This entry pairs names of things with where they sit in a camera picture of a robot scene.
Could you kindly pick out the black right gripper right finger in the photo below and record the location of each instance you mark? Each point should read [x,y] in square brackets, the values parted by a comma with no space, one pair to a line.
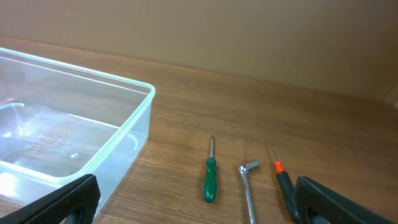
[319,204]

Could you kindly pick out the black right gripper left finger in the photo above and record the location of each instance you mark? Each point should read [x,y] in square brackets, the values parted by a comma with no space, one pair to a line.
[75,202]

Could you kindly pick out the black red precision screwdriver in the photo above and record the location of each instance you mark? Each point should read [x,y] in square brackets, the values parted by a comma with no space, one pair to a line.
[287,188]

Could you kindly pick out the clear plastic container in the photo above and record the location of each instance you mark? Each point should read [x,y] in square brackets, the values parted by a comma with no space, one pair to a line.
[61,121]

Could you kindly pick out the silver socket wrench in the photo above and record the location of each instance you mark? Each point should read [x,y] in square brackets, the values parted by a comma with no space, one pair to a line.
[244,171]

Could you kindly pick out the green handled screwdriver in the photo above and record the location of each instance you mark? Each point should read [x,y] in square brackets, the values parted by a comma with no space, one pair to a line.
[210,184]

